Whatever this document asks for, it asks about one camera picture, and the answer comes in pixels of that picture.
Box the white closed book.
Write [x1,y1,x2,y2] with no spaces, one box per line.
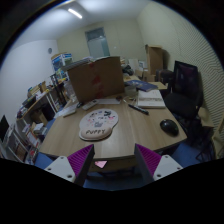
[137,90,165,108]

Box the large cardboard box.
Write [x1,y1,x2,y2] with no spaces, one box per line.
[68,56,124,102]

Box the grey door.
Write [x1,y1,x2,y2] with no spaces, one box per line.
[85,27,110,58]

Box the white remote control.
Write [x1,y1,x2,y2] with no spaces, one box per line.
[82,99,98,111]

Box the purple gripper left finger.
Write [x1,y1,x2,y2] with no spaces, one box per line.
[44,143,96,187]

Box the blue book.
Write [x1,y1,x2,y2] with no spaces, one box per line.
[125,80,157,92]

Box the black computer mouse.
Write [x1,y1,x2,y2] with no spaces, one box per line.
[160,119,179,136]

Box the black office chair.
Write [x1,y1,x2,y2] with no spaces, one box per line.
[162,60,205,141]

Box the puppy print mouse pad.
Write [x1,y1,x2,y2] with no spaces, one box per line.
[79,108,119,141]

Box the ceiling light strip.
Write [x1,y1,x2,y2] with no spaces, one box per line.
[68,8,83,19]

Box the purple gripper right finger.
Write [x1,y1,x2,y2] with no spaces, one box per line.
[133,143,184,186]

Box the pink sticky note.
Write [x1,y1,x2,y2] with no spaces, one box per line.
[95,161,107,168]

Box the white shelving unit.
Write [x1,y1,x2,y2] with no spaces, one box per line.
[0,87,64,164]

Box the black marker pen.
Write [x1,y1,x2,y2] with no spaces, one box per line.
[128,104,149,115]

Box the tall cardboard box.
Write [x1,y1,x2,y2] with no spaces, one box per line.
[145,45,163,75]

